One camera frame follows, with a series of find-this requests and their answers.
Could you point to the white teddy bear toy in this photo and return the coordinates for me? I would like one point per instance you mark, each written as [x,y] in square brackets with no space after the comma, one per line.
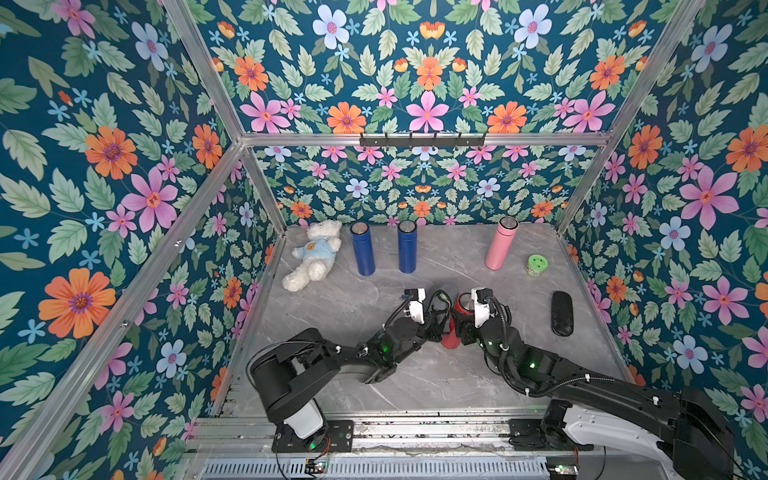
[317,257]

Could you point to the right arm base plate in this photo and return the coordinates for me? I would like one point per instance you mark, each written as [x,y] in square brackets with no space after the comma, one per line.
[522,435]

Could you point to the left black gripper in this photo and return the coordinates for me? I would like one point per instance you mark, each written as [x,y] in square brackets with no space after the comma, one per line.
[432,331]

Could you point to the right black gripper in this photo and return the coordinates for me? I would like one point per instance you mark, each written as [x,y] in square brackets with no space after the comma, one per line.
[470,321]

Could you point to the pink thermos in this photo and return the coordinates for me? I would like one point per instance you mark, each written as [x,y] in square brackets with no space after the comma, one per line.
[506,229]

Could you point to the red thermos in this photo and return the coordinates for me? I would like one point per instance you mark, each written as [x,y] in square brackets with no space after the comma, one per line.
[463,304]

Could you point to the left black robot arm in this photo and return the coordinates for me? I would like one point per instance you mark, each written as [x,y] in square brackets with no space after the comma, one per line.
[288,377]

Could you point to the green round lid container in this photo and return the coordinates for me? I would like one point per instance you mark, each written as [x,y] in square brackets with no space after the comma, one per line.
[536,265]

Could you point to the black oval case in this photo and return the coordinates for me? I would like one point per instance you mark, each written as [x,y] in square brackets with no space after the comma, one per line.
[562,314]

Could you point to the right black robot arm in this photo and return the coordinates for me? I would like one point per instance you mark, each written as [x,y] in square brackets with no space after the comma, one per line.
[684,429]

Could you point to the black hook rail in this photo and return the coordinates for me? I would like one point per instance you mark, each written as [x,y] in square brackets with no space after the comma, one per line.
[401,140]

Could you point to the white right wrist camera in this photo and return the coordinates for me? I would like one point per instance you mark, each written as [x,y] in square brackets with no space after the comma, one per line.
[482,301]

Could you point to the blue thermos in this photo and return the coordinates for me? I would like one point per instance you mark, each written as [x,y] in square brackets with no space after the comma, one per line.
[363,248]
[407,246]

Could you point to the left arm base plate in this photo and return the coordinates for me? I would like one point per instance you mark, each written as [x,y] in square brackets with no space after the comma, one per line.
[334,436]

